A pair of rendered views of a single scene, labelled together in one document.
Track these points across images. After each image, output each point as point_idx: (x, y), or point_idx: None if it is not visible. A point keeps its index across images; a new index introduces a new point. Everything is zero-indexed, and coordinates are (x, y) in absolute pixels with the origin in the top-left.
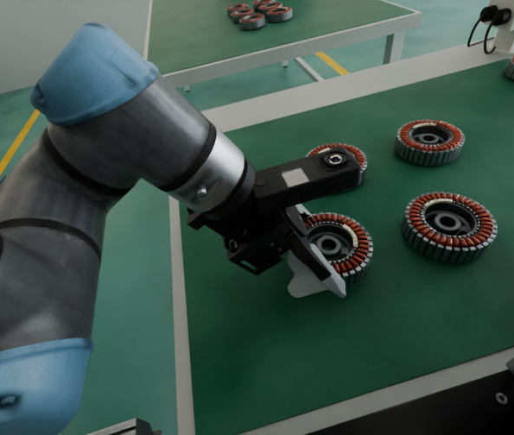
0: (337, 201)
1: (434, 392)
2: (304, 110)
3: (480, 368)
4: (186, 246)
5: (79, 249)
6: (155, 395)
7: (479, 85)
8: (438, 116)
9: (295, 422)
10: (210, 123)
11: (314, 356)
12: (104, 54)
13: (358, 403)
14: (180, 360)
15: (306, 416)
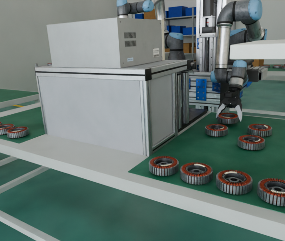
0: (245, 130)
1: (193, 122)
2: None
3: (190, 125)
4: (255, 116)
5: (224, 75)
6: None
7: None
8: (269, 158)
9: (204, 116)
10: (235, 76)
11: (210, 118)
12: (234, 62)
13: (200, 119)
14: None
15: (204, 116)
